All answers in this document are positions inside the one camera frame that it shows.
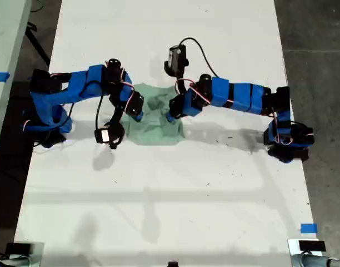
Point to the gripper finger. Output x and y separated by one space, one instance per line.
138 116
171 119

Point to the pale green T-shirt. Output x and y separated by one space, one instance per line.
153 130

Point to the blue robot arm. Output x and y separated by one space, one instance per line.
78 86
242 94

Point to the black stand leg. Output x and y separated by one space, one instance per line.
36 44

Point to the blue tape strip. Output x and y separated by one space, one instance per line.
0 76
309 228

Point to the black clip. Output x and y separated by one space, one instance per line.
173 264

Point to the pale side table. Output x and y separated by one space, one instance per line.
6 33

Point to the grey metal plate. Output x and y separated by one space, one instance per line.
38 250

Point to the white plate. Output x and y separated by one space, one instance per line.
292 246

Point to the small black box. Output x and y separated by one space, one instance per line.
311 246
18 248

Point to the pale blue object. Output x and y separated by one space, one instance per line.
17 262
309 261

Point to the black camera stalk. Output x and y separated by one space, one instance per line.
181 86
116 115

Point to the black camera box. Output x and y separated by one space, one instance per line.
104 136
177 57

